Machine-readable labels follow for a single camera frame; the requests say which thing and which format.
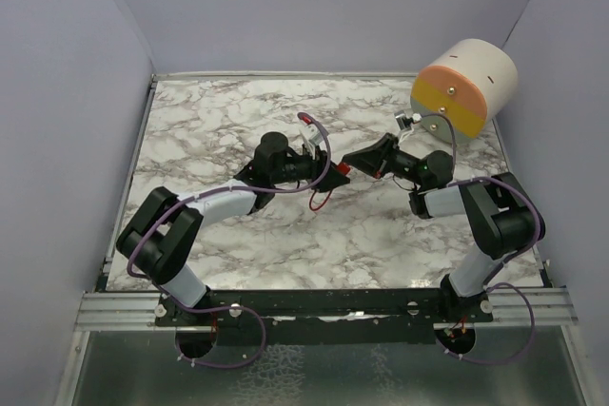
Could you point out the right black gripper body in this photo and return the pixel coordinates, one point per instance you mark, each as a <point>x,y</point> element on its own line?
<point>404,166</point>

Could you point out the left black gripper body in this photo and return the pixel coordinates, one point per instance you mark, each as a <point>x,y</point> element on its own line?
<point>302,167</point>

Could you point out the red padlock with cable shackle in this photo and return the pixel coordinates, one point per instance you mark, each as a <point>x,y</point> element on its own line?
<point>345,169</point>

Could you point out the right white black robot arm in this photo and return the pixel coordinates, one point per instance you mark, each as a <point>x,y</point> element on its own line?
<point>503,221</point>

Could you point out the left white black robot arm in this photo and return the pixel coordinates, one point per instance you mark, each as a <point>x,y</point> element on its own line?
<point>158,239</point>

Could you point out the cylinder with striped face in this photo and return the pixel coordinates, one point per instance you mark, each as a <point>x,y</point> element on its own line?
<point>463,90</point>

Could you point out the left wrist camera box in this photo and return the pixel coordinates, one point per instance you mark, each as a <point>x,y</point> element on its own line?
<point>311,135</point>

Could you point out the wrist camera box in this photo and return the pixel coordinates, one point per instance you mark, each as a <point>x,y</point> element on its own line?
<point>311,135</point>
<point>406,123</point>

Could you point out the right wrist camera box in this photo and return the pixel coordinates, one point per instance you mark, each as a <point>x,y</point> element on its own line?
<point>406,123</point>

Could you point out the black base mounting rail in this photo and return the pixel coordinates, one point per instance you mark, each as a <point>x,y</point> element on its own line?
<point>324,316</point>

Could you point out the aluminium frame extrusion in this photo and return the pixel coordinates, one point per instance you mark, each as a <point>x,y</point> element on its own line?
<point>117,312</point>

